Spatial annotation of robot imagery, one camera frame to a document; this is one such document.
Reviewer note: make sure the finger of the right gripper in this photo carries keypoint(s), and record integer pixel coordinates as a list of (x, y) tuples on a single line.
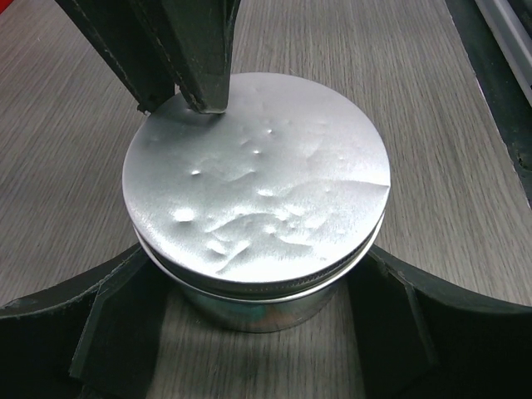
[(115, 32), (194, 40)]

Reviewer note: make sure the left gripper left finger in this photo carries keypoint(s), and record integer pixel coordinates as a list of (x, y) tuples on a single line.
[(96, 335)]

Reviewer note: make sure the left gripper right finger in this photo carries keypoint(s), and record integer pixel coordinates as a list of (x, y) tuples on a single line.
[(419, 336)]

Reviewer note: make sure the clear plastic cup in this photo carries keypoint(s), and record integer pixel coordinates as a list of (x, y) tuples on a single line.
[(259, 317)]

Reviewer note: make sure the white round lid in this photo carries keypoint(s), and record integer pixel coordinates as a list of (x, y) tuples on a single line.
[(278, 196)]

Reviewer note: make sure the red candy box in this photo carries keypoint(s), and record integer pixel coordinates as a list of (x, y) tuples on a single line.
[(4, 4)]

